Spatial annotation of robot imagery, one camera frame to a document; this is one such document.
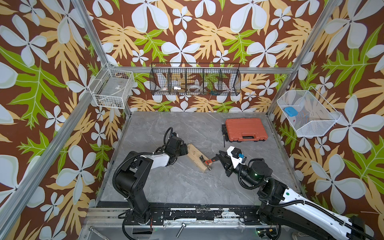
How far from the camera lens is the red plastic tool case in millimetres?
1031

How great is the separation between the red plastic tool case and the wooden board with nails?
241 millimetres

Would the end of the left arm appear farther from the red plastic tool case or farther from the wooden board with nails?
the red plastic tool case

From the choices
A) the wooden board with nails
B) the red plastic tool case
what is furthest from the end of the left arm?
the red plastic tool case

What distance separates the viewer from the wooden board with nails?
2.94ft
